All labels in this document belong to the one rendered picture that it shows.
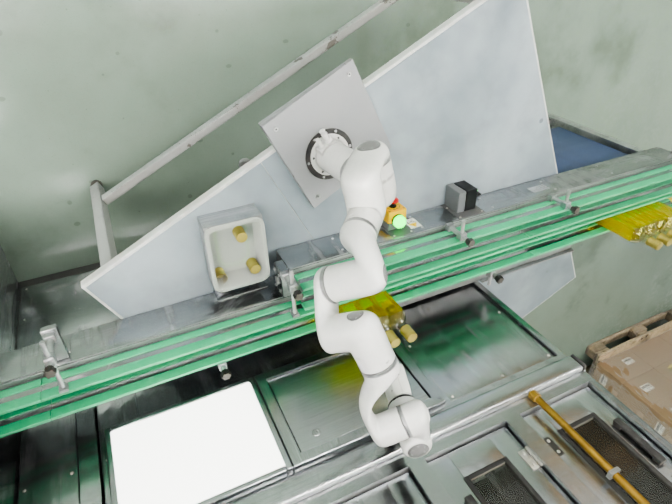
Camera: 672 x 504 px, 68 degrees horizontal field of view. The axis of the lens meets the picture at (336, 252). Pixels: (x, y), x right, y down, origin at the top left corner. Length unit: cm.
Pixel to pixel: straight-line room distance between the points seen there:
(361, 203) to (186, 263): 64
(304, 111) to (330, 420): 86
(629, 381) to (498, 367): 349
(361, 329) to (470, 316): 88
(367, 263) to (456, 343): 78
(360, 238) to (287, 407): 63
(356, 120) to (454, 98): 37
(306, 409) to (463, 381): 49
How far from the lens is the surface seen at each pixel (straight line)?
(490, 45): 178
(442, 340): 176
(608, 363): 523
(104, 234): 181
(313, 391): 154
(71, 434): 169
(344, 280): 108
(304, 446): 143
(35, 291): 229
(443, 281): 180
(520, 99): 193
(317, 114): 147
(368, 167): 116
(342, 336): 106
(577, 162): 242
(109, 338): 158
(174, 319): 157
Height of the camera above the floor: 206
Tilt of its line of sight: 49 degrees down
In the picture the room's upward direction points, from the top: 139 degrees clockwise
